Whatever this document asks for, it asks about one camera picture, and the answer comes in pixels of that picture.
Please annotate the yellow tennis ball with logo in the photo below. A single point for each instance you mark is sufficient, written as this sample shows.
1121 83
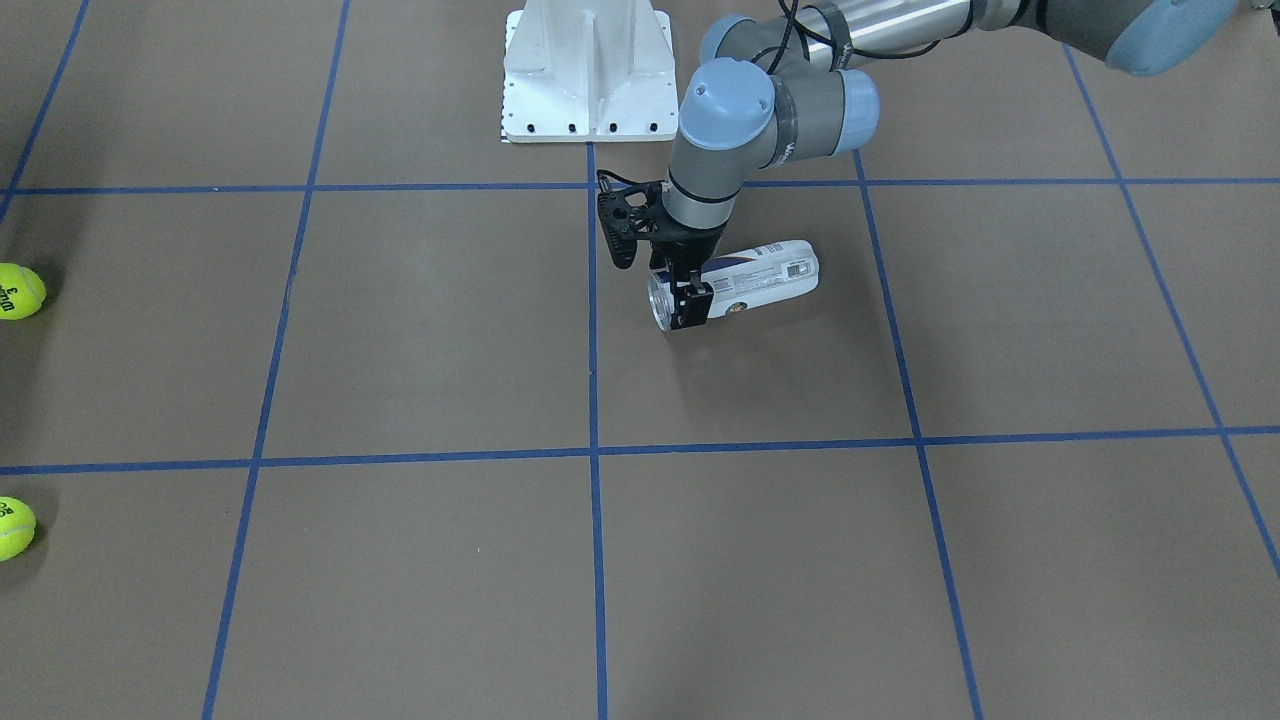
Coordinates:
23 292

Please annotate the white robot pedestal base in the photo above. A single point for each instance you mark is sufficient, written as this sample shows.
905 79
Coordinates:
588 71

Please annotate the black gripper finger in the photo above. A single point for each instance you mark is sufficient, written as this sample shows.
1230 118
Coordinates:
691 304

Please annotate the yellow tennis ball plain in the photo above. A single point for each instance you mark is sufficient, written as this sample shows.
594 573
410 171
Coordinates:
18 527

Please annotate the clear tennis ball can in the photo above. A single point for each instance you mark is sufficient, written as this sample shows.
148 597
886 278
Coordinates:
746 278

